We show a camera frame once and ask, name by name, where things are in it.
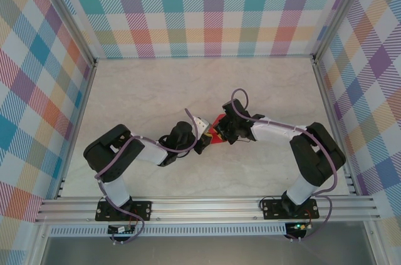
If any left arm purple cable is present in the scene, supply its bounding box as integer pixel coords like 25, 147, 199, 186
95, 108, 201, 246

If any aluminium frame post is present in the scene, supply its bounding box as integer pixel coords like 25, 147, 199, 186
37, 0, 98, 68
313, 0, 372, 62

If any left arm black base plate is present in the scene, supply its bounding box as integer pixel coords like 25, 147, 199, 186
95, 199, 153, 222

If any aluminium front rail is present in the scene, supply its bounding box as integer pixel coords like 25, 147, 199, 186
34, 195, 382, 225

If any grey metal sheet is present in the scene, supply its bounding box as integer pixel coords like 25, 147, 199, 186
40, 235, 377, 265

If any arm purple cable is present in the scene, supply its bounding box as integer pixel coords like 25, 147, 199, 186
95, 108, 201, 246
231, 88, 338, 242

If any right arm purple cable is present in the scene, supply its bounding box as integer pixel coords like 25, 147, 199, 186
231, 88, 338, 242

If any aluminium side rail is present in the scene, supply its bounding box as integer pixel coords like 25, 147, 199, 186
55, 60, 98, 200
313, 58, 358, 197

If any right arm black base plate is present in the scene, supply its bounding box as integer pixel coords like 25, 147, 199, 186
260, 197, 320, 221

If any slotted aluminium cable duct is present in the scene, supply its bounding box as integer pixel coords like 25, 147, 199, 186
49, 226, 288, 237

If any aluminium front leg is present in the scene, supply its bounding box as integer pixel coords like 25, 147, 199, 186
27, 222, 51, 265
363, 221, 389, 265

